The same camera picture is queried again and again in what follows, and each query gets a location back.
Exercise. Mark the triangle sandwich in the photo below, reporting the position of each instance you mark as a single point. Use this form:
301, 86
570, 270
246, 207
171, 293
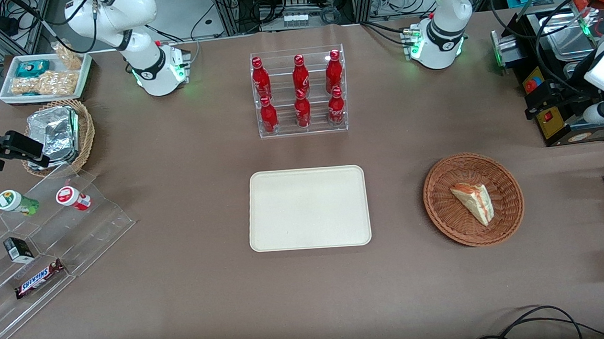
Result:
474, 202

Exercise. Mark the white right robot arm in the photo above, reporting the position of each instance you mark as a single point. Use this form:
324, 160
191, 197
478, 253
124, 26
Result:
157, 73

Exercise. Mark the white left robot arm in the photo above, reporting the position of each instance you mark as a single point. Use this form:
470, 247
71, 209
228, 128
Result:
441, 38

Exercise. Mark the wicker basket with foil container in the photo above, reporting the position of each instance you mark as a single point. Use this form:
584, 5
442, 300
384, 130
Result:
86, 133

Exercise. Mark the white rectangular snack tray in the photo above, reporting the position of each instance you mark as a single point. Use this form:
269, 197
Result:
82, 78

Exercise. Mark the cream plastic tray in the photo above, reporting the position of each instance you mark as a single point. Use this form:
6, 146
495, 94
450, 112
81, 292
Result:
308, 208

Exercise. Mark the brown wicker sandwich basket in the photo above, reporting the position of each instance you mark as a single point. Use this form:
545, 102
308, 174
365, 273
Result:
452, 223

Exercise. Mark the stainless steel tray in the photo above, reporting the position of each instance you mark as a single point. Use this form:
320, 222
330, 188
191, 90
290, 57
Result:
561, 38

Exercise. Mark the aluminium foil container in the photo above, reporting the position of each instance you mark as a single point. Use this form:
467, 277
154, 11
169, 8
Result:
56, 134

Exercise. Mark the green cup with white lid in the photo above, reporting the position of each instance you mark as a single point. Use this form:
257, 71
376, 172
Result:
13, 201

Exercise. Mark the large clear nut bag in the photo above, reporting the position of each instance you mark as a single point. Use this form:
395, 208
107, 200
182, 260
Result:
45, 84

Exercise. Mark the red cup with white lid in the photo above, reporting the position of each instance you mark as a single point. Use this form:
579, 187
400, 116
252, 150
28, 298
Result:
72, 197

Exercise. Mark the teal snack packet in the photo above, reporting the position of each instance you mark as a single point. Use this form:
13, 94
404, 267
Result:
32, 68

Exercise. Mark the small clear nut bag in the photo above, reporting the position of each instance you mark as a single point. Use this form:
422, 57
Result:
68, 57

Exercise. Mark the small black box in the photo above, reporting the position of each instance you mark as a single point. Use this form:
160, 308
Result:
18, 250

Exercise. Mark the clear acrylic stepped shelf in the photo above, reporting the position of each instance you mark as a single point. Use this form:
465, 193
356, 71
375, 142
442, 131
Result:
93, 232

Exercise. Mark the black power adapter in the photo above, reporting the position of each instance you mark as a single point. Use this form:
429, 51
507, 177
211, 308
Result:
4, 24

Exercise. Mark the Snickers chocolate bar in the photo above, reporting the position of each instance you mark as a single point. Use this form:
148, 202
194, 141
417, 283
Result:
39, 279

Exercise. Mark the brown table cover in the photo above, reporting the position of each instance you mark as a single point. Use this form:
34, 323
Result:
195, 302

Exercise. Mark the red cola bottle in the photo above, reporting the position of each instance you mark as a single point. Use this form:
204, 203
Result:
302, 112
334, 73
300, 78
261, 80
269, 118
336, 110

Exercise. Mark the clear acrylic bottle rack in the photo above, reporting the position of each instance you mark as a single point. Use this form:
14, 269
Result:
302, 133

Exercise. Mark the white power strip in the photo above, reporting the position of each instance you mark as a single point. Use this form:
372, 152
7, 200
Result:
295, 19

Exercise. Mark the metal device with green light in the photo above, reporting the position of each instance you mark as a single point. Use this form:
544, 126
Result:
507, 52

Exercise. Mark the black equipment box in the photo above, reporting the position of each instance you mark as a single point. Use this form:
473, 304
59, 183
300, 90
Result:
567, 132

